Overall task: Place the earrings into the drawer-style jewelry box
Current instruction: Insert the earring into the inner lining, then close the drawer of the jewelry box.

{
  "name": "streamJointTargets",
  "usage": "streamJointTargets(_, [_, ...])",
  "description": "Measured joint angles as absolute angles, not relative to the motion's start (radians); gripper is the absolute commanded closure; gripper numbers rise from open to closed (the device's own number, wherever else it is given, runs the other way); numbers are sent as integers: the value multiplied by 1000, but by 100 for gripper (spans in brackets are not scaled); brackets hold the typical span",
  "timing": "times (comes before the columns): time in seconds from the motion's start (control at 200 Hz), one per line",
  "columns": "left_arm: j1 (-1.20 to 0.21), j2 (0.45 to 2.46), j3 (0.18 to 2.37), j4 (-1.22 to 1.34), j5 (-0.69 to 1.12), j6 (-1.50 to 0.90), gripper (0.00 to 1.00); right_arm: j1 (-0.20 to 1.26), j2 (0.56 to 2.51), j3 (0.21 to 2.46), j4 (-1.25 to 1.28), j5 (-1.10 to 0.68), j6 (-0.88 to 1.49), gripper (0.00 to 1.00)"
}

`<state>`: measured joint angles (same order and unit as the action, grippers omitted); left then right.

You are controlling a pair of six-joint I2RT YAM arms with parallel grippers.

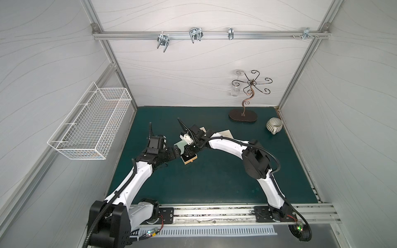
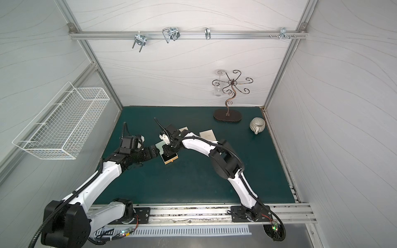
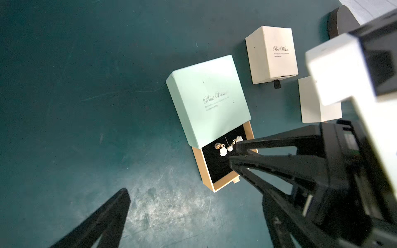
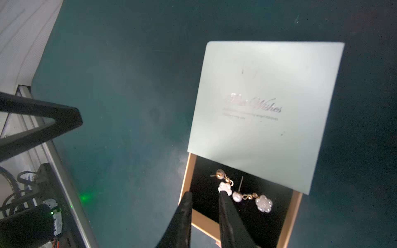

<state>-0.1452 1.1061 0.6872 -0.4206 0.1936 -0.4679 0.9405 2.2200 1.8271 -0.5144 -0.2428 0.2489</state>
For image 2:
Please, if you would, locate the mint green jewelry box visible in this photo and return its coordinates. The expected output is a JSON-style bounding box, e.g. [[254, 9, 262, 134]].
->
[[156, 141, 178, 165]]

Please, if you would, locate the cream drawer jewelry box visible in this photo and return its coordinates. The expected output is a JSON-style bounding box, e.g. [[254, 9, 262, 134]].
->
[[200, 130, 217, 142]]

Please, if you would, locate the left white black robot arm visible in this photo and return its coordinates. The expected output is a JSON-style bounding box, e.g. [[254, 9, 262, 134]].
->
[[29, 123, 160, 248]]

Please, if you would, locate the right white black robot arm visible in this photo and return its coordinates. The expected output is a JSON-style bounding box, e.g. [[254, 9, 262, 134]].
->
[[154, 118, 274, 222]]

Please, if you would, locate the black metal jewelry stand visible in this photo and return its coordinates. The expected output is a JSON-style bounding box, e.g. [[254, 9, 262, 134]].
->
[[212, 70, 254, 123]]

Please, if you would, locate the dark green table mat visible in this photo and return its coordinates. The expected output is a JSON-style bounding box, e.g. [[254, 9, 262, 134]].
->
[[95, 106, 295, 205]]

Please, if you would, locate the clear glass on stand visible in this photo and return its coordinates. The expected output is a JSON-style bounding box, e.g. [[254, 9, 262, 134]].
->
[[213, 70, 226, 97]]

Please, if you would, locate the grey ribbed ceramic ornament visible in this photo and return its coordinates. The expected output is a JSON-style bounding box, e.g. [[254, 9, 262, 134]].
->
[[249, 117, 266, 135]]

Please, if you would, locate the left metal clamp hook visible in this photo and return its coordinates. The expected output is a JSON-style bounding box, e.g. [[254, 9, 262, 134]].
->
[[132, 33, 147, 52]]

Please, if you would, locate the metal clamp hook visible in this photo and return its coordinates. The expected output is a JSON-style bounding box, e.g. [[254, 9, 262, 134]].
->
[[132, 33, 147, 52], [162, 27, 181, 43]]

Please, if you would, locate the middle metal clamp hook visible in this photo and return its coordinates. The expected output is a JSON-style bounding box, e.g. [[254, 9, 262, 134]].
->
[[162, 27, 181, 43]]

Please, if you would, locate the small metal clamp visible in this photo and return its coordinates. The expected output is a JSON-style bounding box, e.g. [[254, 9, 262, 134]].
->
[[205, 27, 211, 40]]

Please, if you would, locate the aluminium cross bar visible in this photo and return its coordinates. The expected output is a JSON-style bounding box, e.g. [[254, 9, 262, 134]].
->
[[69, 30, 309, 40]]

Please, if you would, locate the right metal clamp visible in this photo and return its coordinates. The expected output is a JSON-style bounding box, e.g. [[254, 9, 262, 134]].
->
[[269, 27, 296, 40]]

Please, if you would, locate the white wire basket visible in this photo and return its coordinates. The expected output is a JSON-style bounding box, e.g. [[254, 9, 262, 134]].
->
[[12, 82, 110, 160]]

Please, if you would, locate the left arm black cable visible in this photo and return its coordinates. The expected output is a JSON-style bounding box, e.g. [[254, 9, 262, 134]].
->
[[88, 227, 125, 246]]

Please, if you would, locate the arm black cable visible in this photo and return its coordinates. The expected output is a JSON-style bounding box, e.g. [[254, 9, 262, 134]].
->
[[88, 227, 125, 246], [260, 198, 286, 242]]

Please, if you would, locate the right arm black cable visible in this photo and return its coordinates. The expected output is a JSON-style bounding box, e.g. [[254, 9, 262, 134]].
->
[[260, 198, 286, 242]]

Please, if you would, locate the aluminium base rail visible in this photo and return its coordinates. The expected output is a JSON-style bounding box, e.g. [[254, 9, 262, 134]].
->
[[61, 203, 317, 228]]

